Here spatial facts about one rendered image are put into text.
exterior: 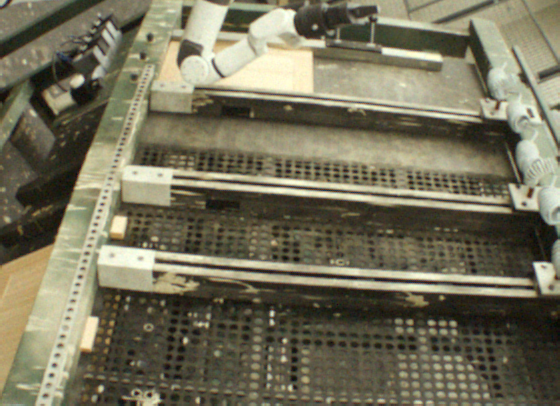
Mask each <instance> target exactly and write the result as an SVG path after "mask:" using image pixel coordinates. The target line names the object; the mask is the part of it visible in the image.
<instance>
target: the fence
mask: <svg viewBox="0 0 560 406"><path fill-rule="evenodd" d="M183 32H184V30H177V29H173V32H172V34H171V41H174V40H175V41H180V40H181V38H182V35H183ZM247 35H248V34H237V33H227V32H219V33H218V36H217V38H216V41H215V44H235V43H238V42H240V41H242V40H243V39H245V38H246V37H247ZM266 46H267V48H276V49H297V50H307V51H312V56H318V57H328V58H338V59H348V60H358V61H367V62H371V63H378V64H388V65H397V66H407V67H413V68H417V69H427V70H436V71H441V67H442V63H443V61H442V57H441V55H437V54H427V53H418V54H420V57H412V56H407V53H406V52H412V51H408V50H399V49H389V48H382V49H383V53H382V54H381V53H372V52H362V51H355V50H351V49H341V48H331V47H326V45H325V41H318V40H306V41H305V42H304V43H303V44H302V46H300V47H297V48H291V47H289V46H288V44H286V43H285V42H284V41H282V40H281V39H280V38H278V37H277V36H275V37H274V38H272V39H271V40H269V41H267V42H266ZM425 55H432V56H438V58H439V60H435V59H431V58H426V56H425Z"/></svg>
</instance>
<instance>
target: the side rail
mask: <svg viewBox="0 0 560 406"><path fill-rule="evenodd" d="M194 2H195V0H184V1H183V3H182V6H181V7H182V8H183V11H182V12H183V13H182V17H181V30H185V26H186V24H187V21H188V18H189V16H190V13H191V10H192V8H193V5H194ZM274 7H278V6H271V5H261V4H251V3H232V4H229V8H228V10H227V12H226V16H225V17H224V20H223V23H222V25H221V28H220V31H219V32H227V33H237V34H248V31H249V27H250V24H252V23H253V22H255V21H256V20H259V19H260V18H262V17H263V16H264V15H266V14H268V13H270V12H272V11H273V8H274ZM364 23H365V24H362V25H358V26H348V27H340V28H339V36H338V38H339V40H344V41H349V42H357V43H367V44H368V43H369V44H370V32H371V24H372V23H371V22H369V20H368V17H367V18H365V21H364ZM336 34H337V31H336V30H335V32H334V34H333V35H331V36H327V37H325V39H323V40H322V38H321V37H319V38H314V39H311V40H318V41H325V40H326V38H327V39H336ZM469 37H470V34H469V32H468V30H467V29H464V28H457V27H454V26H446V25H437V24H428V23H424V22H418V21H408V20H398V19H391V18H387V17H380V16H379V20H378V21H377V22H376V23H374V33H373V42H372V44H377V45H381V46H382V48H389V49H399V50H408V51H412V52H417V53H419V51H420V49H421V48H424V49H427V50H435V51H438V52H439V54H440V55H441V56H447V57H450V58H458V59H465V57H466V51H467V48H468V38H469Z"/></svg>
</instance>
